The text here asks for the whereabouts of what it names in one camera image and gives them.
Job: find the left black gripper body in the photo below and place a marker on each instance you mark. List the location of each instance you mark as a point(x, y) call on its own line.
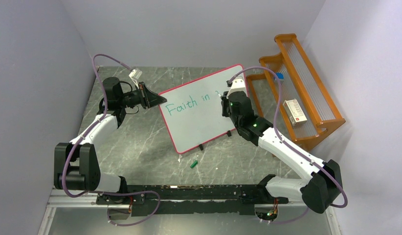
point(143, 101)

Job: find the pink-framed whiteboard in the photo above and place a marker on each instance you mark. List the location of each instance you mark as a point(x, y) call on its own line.
point(193, 111)

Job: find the green marker cap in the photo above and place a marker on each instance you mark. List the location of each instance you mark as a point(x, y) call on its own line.
point(193, 164)

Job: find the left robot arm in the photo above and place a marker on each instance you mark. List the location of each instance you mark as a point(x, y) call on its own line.
point(76, 165)

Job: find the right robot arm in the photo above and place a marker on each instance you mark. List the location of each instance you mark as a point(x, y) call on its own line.
point(320, 182)

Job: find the blue eraser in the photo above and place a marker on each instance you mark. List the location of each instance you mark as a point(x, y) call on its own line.
point(280, 76)

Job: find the orange wooden tiered rack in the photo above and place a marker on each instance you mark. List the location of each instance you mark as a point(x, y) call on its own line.
point(302, 83)

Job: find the white red box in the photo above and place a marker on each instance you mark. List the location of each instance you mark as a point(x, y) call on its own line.
point(294, 111)

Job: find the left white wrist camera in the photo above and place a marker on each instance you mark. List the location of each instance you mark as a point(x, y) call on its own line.
point(134, 75)

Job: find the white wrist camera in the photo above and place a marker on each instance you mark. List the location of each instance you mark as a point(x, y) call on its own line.
point(237, 85)
point(134, 75)

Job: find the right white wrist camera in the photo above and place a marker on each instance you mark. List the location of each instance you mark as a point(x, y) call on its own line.
point(237, 85)

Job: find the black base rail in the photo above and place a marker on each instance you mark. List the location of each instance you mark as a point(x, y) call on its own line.
point(168, 199)

